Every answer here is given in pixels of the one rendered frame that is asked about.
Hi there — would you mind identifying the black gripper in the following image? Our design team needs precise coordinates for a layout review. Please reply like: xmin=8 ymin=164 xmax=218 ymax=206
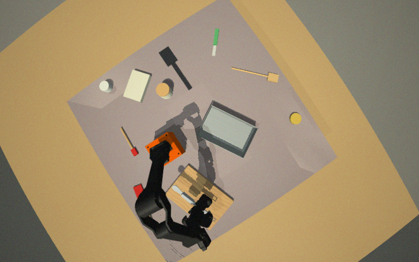
xmin=182 ymin=193 xmax=212 ymax=226

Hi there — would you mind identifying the black spatula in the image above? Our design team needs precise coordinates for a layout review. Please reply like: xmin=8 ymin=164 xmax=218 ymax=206
xmin=159 ymin=47 xmax=192 ymax=90

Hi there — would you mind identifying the grey rectangular roasting tin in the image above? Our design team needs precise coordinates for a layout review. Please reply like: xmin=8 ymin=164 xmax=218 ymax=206
xmin=197 ymin=105 xmax=258 ymax=159

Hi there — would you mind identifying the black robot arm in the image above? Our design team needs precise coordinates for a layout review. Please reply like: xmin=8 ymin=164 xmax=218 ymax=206
xmin=135 ymin=140 xmax=213 ymax=252

